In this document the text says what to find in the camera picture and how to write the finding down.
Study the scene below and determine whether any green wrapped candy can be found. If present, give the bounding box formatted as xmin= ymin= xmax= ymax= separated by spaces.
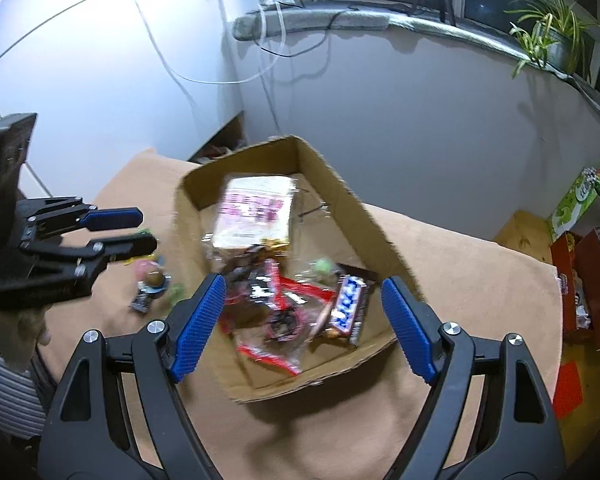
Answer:
xmin=311 ymin=257 xmax=337 ymax=276

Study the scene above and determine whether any black cable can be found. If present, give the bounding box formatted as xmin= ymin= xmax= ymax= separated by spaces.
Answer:
xmin=254 ymin=6 xmax=382 ymax=59

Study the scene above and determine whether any Snickers bar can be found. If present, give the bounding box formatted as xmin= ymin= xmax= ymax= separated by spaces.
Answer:
xmin=323 ymin=274 xmax=370 ymax=347

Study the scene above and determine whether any white cable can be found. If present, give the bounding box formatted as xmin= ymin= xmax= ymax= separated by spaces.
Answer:
xmin=134 ymin=0 xmax=294 ymax=86

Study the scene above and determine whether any red box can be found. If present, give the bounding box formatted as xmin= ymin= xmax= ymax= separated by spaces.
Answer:
xmin=550 ymin=231 xmax=600 ymax=351

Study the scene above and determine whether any potted spider plant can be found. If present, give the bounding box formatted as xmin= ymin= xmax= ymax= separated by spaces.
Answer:
xmin=506 ymin=0 xmax=600 ymax=82

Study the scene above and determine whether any green carton box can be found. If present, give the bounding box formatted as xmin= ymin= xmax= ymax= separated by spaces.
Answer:
xmin=547 ymin=166 xmax=600 ymax=242

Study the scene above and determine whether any cardboard box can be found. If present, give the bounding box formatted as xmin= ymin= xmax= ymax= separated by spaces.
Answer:
xmin=170 ymin=136 xmax=420 ymax=403

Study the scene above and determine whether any striped sleeve forearm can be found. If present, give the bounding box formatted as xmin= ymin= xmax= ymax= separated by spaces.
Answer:
xmin=0 ymin=358 xmax=46 ymax=440

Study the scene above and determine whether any grey window sill padding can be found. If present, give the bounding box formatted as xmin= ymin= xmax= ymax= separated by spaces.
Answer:
xmin=232 ymin=6 xmax=600 ymax=126

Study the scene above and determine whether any black patterned candy wrapper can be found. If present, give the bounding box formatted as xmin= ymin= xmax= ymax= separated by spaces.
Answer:
xmin=130 ymin=282 xmax=166 ymax=314

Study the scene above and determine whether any red clear snack bag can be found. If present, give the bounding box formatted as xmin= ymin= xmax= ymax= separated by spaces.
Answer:
xmin=220 ymin=258 xmax=336 ymax=376

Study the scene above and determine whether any white gloved left hand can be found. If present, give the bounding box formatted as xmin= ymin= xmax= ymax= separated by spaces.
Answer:
xmin=0 ymin=307 xmax=50 ymax=373

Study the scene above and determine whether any pink bread package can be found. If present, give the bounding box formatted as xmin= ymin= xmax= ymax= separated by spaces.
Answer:
xmin=211 ymin=176 xmax=298 ymax=252

